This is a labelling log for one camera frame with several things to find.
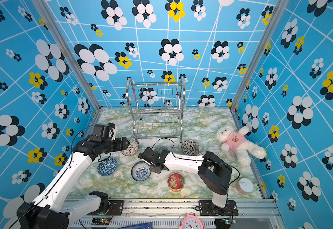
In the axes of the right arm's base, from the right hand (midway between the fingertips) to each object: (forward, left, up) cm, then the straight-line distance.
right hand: (158, 161), depth 86 cm
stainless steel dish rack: (+48, +5, -3) cm, 49 cm away
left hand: (+5, +18, +14) cm, 23 cm away
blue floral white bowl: (-5, +11, -3) cm, 12 cm away
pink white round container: (-14, -48, +1) cm, 50 cm away
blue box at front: (-32, +2, +2) cm, 32 cm away
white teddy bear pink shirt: (+11, -50, +5) cm, 51 cm away
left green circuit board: (-30, +28, -6) cm, 42 cm away
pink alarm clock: (-30, -18, -2) cm, 35 cm away
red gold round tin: (-12, -11, -1) cm, 16 cm away
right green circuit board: (-30, -34, -5) cm, 45 cm away
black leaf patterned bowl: (+11, -21, -3) cm, 24 cm away
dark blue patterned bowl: (-3, +31, -3) cm, 31 cm away
